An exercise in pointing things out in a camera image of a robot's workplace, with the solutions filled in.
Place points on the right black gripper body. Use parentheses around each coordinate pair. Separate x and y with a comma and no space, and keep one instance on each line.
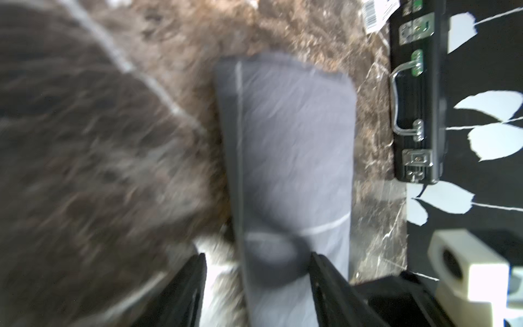
(403,301)

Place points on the grey grid pillowcase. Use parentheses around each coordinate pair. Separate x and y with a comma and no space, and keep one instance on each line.
(288,132)

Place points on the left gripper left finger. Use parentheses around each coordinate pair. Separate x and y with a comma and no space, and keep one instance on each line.
(180,302)

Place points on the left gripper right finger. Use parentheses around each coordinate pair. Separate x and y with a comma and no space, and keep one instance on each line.
(336,302)

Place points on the black flat case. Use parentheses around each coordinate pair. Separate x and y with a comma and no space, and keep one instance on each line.
(419,45)

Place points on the small white tag card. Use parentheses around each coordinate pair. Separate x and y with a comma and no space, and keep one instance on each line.
(376,13)

